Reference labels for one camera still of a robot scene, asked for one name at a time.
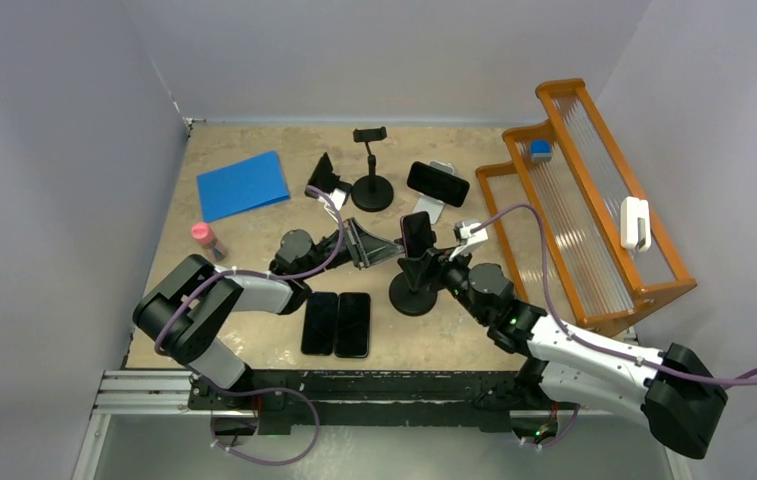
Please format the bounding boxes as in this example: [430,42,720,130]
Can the black base frame rail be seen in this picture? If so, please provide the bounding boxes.
[89,368,631,439]

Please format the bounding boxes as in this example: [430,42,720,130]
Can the black phone on silver stand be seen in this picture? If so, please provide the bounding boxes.
[406,161,470,208]

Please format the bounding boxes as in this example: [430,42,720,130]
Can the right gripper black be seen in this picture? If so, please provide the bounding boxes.
[398,243,490,325]

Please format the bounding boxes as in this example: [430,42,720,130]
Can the white clip on rack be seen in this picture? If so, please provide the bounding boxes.
[619,196,652,252]

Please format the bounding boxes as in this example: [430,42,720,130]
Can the black phone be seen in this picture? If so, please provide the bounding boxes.
[334,292,372,358]
[300,292,339,356]
[406,161,470,208]

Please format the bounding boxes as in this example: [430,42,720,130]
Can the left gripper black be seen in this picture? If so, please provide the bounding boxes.
[298,216,402,280]

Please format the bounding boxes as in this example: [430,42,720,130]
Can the black round-base pole stand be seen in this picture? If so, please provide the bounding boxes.
[350,126,394,212]

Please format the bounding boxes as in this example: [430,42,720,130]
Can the purple cable loop front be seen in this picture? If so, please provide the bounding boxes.
[208,384,324,470]

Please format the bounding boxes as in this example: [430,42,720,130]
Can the orange wooden rack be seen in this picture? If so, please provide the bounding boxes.
[476,79,697,337]

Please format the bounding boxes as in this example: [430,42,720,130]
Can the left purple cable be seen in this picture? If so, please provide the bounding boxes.
[152,184,347,392]

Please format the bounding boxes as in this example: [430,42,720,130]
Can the pink cup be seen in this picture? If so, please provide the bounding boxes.
[191,222,228,262]

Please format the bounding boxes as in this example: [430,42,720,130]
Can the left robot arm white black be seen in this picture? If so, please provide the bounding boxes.
[132,218,404,409]

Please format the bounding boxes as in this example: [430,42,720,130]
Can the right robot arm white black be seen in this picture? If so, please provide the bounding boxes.
[398,249,728,460]

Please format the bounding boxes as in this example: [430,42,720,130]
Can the silver phone stand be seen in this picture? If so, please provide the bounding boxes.
[413,160,456,225]

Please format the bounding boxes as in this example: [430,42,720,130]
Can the purple-cased phone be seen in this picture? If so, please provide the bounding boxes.
[400,211,436,259]

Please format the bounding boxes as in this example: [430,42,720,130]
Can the blue small block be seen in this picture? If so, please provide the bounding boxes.
[529,139,553,163]

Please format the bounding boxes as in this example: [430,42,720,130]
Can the black folding phone stand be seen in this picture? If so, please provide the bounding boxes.
[307,152,352,198]

